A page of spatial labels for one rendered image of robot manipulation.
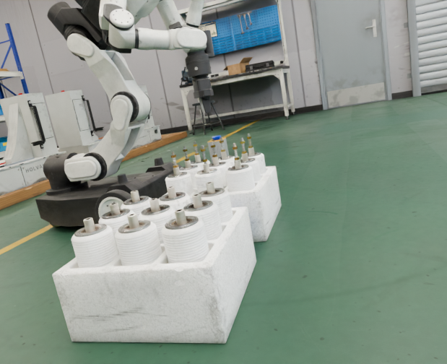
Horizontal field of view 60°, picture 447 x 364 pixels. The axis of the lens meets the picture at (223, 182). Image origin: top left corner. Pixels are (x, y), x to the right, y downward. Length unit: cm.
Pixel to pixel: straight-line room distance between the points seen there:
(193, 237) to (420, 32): 578
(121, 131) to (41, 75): 688
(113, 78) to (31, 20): 693
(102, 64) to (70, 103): 221
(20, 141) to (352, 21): 477
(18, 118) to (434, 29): 530
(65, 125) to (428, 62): 486
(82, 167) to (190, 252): 122
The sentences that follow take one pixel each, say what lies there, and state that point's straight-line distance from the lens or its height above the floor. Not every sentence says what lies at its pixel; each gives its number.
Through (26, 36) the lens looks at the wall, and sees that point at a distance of 884.
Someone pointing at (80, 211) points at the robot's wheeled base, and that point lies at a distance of 189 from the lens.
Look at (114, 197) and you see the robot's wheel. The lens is 168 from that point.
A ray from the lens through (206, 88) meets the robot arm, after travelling 145.
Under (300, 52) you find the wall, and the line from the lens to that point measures 643.
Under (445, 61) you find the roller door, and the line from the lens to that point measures 642.
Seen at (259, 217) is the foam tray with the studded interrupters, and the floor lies 9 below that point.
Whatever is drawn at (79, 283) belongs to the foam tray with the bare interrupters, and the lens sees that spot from 96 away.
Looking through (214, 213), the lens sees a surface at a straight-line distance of 95.
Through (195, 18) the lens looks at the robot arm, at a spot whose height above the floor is 90.
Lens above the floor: 51
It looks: 13 degrees down
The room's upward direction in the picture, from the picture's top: 10 degrees counter-clockwise
